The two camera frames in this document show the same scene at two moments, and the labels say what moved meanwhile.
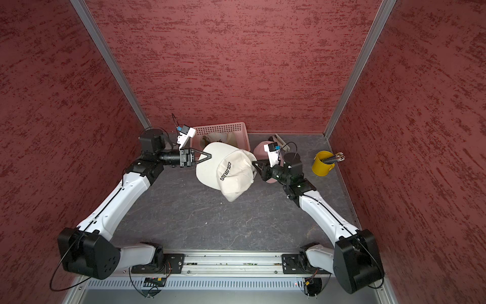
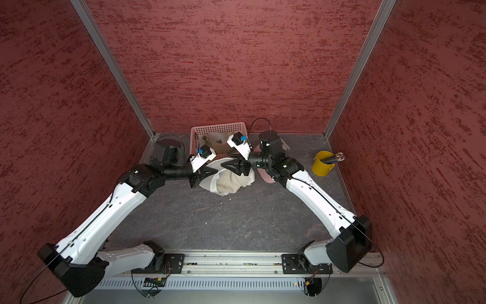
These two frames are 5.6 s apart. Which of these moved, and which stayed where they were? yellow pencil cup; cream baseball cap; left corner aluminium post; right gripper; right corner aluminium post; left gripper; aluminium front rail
Moved: cream baseball cap; right gripper; left gripper
Stayed: left corner aluminium post; aluminium front rail; right corner aluminium post; yellow pencil cup
